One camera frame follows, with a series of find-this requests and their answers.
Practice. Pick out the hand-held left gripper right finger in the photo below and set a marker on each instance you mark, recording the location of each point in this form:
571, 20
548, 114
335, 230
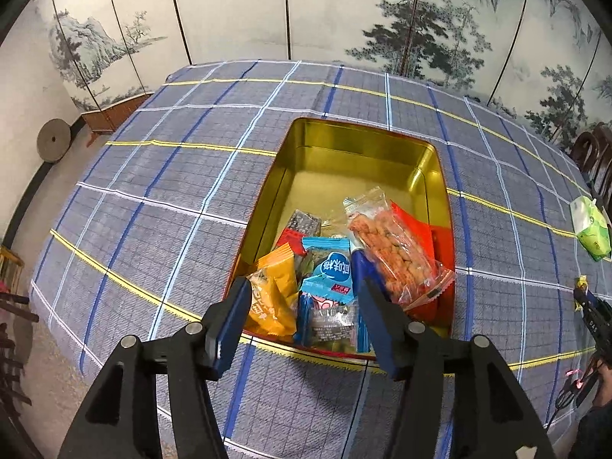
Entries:
385, 358

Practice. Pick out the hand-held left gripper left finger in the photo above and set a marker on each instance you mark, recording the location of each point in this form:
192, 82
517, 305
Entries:
232, 330

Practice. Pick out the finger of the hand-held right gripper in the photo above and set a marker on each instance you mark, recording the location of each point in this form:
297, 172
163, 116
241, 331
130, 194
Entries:
603, 308
585, 300

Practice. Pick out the orange snack packet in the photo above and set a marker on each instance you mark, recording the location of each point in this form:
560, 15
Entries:
275, 296

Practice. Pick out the clear packet with blue edges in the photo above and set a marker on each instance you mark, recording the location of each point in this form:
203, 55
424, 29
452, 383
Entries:
330, 327

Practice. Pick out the clear packet of coated peanuts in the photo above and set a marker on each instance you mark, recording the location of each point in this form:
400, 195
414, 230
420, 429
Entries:
397, 258

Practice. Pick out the dark seed bar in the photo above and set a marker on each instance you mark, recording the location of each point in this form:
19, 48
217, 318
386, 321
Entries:
301, 224

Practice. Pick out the red snack packet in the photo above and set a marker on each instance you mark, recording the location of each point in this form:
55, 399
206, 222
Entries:
420, 234

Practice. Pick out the red and gold tin box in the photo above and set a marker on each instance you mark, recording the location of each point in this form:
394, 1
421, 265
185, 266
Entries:
354, 162

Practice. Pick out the person's right hand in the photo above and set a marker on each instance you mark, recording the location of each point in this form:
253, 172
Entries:
606, 382

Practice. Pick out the green and white tissue pack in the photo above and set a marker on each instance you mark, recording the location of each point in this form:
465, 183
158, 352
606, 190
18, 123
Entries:
593, 232

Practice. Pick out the dark carved wooden chair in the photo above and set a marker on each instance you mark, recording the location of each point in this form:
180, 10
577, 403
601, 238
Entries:
585, 150
605, 162

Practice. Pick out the blue-grey plaid tablecloth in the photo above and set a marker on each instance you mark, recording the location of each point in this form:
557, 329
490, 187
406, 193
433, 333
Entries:
143, 191

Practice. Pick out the dark wooden furniture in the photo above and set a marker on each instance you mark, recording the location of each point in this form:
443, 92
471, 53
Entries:
12, 354

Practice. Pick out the small yellow wooden stool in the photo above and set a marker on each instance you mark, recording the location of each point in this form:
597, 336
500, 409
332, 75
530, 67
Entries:
9, 267

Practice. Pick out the brown wooden base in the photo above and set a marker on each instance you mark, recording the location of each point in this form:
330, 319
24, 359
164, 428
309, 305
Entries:
114, 114

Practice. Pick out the round stone disc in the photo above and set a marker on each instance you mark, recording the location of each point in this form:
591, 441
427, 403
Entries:
55, 139

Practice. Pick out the painted folding screen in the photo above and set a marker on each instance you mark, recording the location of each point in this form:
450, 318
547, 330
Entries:
239, 9

